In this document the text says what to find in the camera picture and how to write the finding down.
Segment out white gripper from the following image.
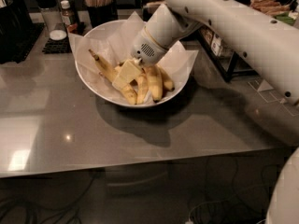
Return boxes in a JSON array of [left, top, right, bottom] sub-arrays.
[[112, 5, 201, 91]]

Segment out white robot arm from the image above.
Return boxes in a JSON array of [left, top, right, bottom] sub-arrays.
[[129, 0, 299, 105]]

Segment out white bowl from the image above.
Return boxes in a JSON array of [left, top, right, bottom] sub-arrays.
[[74, 19, 192, 109]]

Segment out rightmost small yellow banana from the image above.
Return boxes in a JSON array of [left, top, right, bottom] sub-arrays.
[[158, 66, 175, 91]]

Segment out white paper liner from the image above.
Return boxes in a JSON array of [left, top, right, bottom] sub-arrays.
[[67, 10, 199, 106]]

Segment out black napkin holder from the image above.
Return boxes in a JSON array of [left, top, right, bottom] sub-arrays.
[[142, 0, 167, 21]]

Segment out black cup of stirrers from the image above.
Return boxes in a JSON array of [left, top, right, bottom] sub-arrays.
[[84, 0, 118, 27]]

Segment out black rubber mat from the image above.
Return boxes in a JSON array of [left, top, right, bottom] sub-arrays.
[[42, 38, 71, 54]]

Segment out small sauce bottle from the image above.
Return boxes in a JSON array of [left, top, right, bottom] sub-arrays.
[[61, 0, 78, 34]]

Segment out glass sugar shaker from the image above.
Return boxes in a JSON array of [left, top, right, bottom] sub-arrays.
[[36, 0, 67, 41]]

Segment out large black mat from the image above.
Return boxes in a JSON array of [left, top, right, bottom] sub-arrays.
[[9, 22, 44, 63]]

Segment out black container at left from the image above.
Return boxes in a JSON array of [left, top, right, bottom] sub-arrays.
[[0, 0, 33, 63]]

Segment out black cables on floor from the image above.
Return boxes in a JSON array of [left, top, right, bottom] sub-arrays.
[[0, 177, 94, 224]]

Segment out black wire condiment rack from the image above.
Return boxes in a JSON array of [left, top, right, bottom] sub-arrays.
[[198, 0, 297, 81]]

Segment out white cable on floor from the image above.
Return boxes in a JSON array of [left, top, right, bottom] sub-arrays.
[[185, 184, 272, 224]]

